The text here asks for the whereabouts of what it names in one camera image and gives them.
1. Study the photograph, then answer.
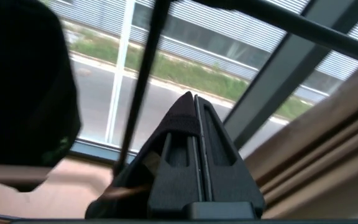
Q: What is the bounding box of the brown curtain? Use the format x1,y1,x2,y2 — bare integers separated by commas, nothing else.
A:
244,63,358,218

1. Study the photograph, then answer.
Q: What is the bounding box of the window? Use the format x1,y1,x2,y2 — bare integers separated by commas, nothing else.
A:
39,0,358,162

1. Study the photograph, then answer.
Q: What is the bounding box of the black garment with white cord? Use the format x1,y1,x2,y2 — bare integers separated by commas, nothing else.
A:
0,0,82,167

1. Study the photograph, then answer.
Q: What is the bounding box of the black clothes rack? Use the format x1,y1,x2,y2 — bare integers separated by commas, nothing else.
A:
112,0,358,177

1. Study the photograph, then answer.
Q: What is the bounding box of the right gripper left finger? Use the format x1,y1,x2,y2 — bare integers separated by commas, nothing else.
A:
147,132,205,219

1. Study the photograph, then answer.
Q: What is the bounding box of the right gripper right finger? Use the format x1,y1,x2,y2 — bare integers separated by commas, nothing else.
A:
193,94,266,219

